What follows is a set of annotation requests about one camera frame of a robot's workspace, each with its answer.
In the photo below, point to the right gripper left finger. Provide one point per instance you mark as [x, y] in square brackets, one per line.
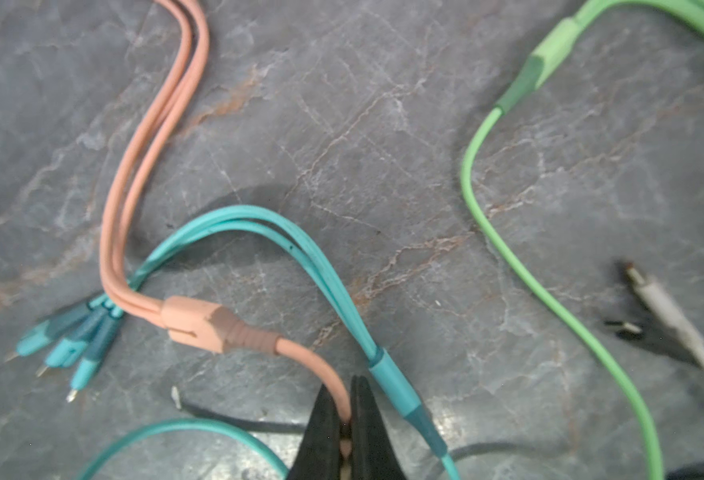
[319, 456]

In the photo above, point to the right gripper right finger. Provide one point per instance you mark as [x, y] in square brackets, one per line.
[373, 456]

